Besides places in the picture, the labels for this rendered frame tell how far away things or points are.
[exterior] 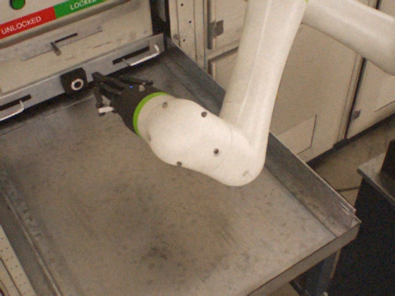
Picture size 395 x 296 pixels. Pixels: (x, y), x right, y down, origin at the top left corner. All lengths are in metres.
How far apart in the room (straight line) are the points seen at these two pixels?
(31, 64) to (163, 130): 0.60
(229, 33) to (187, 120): 0.75
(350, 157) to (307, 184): 1.28
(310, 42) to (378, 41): 0.54
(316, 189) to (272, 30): 0.37
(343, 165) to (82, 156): 1.40
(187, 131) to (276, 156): 0.44
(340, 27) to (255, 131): 0.44
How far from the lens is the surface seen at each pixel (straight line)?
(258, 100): 0.97
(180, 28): 1.49
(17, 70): 1.38
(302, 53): 1.85
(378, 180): 1.40
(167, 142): 0.86
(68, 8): 1.35
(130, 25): 1.45
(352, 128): 2.42
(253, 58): 0.99
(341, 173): 2.40
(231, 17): 1.55
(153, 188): 1.21
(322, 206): 1.19
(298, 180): 1.23
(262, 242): 1.13
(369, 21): 1.33
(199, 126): 0.86
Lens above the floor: 1.79
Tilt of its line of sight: 47 degrees down
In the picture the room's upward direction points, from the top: 2 degrees counter-clockwise
